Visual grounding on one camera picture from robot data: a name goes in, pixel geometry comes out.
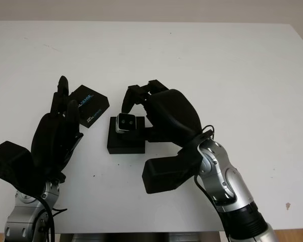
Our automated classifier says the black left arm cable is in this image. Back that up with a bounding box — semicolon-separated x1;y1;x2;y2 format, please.
37;194;69;242

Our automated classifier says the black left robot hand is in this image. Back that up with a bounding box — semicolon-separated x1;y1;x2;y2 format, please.
30;75;84;182

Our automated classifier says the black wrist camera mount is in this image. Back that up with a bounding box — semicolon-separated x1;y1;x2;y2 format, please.
0;141;36;189
142;151;203;194

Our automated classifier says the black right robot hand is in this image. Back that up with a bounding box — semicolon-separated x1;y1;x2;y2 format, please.
120;80;205;152

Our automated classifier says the black RealSense box lid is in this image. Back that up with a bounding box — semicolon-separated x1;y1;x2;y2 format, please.
70;85;111;129

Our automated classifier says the small silver depth camera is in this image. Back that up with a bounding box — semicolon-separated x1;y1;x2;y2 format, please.
115;113;137;133

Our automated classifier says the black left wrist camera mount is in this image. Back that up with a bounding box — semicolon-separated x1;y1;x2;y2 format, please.
0;141;36;189

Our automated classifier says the black box base with insert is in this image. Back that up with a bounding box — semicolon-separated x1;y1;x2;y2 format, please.
107;115;152;155

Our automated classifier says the grey robot torso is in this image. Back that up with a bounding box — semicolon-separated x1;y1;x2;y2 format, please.
59;233;224;242

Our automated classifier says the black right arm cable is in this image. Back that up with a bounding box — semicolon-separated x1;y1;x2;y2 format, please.
194;125;232;242

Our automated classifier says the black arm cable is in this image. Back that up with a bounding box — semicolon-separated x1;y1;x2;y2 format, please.
194;125;232;242
37;194;69;242

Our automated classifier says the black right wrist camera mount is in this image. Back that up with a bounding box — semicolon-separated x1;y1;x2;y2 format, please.
142;151;203;194

